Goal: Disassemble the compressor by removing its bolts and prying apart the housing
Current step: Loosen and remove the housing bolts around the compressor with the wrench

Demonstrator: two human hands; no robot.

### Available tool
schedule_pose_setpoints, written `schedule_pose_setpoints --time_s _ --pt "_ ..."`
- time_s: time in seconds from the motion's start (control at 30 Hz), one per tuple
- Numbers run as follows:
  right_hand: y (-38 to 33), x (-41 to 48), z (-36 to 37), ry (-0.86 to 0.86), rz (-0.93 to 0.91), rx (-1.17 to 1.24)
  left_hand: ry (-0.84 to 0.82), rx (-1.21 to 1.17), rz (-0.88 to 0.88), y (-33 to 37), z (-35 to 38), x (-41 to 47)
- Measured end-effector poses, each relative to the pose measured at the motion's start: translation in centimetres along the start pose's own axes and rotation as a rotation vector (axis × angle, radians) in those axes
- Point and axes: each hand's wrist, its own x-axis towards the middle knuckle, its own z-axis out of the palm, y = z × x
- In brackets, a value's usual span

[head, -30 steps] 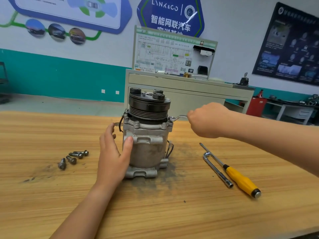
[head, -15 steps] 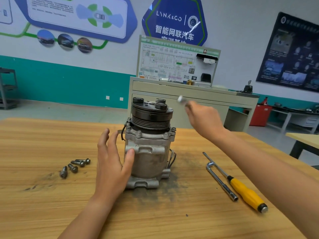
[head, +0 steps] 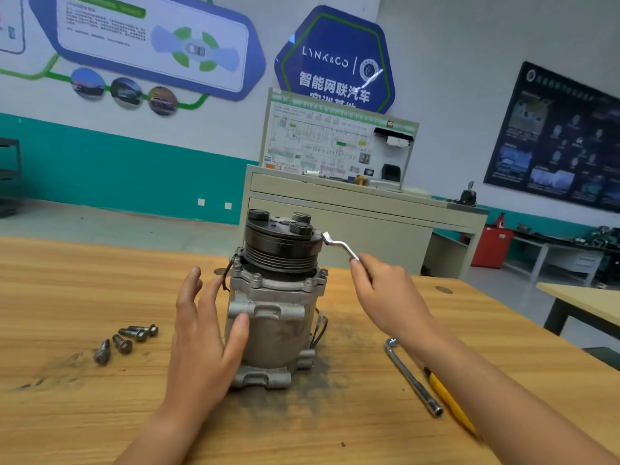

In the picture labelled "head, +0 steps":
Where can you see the person's right hand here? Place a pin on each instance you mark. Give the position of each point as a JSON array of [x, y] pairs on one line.
[[392, 300]]

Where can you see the person's left hand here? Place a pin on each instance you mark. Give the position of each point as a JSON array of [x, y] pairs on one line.
[[199, 358]]

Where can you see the removed bolt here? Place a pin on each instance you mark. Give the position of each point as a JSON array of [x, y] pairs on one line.
[[147, 330], [134, 334], [102, 352], [122, 345]]

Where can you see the silver combination wrench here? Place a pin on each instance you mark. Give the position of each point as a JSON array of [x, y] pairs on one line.
[[339, 245]]

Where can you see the grey metal compressor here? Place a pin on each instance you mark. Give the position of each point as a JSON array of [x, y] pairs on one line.
[[276, 295]]

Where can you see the person's right forearm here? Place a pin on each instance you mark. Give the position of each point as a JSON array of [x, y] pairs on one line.
[[513, 411]]

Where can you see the dark round table grommet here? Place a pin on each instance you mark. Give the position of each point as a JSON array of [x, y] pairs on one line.
[[444, 289]]

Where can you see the silver L-shaped socket wrench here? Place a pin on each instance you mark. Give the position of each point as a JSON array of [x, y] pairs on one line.
[[412, 375]]

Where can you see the beige workbench cabinet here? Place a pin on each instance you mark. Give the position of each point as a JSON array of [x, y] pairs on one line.
[[368, 218]]

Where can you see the red cabinet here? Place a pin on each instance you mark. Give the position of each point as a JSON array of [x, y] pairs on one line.
[[492, 247]]

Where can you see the small black device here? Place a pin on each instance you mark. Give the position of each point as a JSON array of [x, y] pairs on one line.
[[468, 196]]

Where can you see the white wiring display board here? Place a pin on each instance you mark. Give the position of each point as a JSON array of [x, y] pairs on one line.
[[315, 135]]

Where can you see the wooden side table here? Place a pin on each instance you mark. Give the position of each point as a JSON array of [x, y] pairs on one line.
[[586, 305]]

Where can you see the black bench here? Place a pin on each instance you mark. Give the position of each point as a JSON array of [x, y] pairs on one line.
[[605, 355]]

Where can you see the dark equipment pile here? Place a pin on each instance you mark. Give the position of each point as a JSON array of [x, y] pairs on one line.
[[605, 239]]

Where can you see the grey metal shelf cart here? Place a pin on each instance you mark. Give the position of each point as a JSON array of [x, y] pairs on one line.
[[8, 179]]

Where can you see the blue rounded infographic panel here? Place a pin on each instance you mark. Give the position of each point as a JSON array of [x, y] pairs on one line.
[[136, 38]]

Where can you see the dark wall poster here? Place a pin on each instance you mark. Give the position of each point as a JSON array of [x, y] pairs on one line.
[[562, 135]]

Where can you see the blue hexagon wall sign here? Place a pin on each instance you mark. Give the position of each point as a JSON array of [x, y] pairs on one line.
[[334, 53]]

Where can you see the round photo wall decal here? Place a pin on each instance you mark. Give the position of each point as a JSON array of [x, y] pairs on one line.
[[126, 92], [163, 100], [87, 84]]

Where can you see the white infographic wall panel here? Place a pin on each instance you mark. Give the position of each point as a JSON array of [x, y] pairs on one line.
[[10, 24]]

